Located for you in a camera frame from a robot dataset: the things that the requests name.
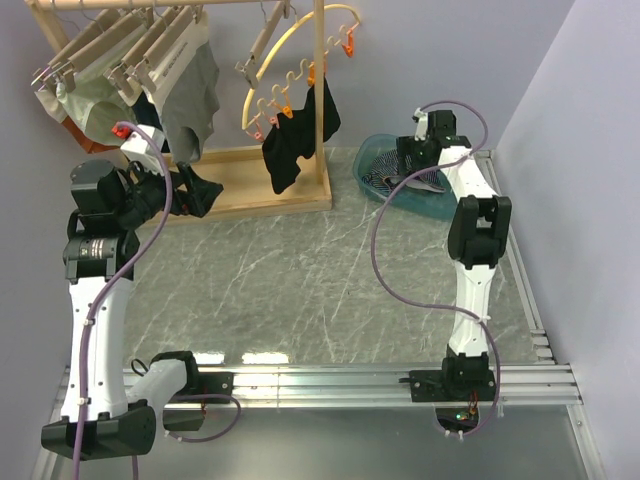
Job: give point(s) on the blue plastic basin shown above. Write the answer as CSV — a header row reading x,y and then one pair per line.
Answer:
x,y
437,206

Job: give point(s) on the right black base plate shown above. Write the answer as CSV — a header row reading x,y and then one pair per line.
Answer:
x,y
438,386

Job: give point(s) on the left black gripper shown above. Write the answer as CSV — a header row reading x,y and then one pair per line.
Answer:
x,y
199,194

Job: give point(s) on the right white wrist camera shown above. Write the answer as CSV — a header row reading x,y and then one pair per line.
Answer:
x,y
420,117

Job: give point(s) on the beige hanger with green underwear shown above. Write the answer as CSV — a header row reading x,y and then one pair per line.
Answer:
x,y
100,44

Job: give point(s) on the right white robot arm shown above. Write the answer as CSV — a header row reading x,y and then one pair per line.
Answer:
x,y
476,242

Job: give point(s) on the wooden clothes rack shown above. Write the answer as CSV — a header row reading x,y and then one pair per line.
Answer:
x,y
247,188

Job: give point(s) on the light green hanging underwear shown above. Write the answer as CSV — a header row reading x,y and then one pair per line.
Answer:
x,y
95,105

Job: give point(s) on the yellow curved clip hanger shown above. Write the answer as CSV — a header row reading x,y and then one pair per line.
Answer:
x,y
280,99

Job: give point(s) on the navy striped underwear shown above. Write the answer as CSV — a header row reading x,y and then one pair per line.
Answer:
x,y
383,175

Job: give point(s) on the orange hanging underwear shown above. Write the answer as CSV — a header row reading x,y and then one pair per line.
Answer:
x,y
88,145

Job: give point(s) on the beige hanger with grey underwear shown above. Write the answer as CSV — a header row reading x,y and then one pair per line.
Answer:
x,y
154,45

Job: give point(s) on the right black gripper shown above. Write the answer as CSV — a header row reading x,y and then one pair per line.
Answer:
x,y
408,146

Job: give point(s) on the empty beige clip hanger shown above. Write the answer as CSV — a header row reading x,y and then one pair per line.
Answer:
x,y
249,67

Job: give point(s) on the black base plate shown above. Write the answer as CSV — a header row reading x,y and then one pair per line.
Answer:
x,y
216,386
438,386

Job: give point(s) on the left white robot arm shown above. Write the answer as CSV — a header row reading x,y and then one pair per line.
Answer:
x,y
99,419

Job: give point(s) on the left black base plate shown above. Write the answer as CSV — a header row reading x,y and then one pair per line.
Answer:
x,y
216,386

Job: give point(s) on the grey hanging underwear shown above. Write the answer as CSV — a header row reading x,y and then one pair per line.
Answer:
x,y
185,93

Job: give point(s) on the black hanging underwear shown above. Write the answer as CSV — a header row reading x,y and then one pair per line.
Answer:
x,y
288,140

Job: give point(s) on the dark blue hanging underwear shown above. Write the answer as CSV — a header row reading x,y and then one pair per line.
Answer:
x,y
145,112

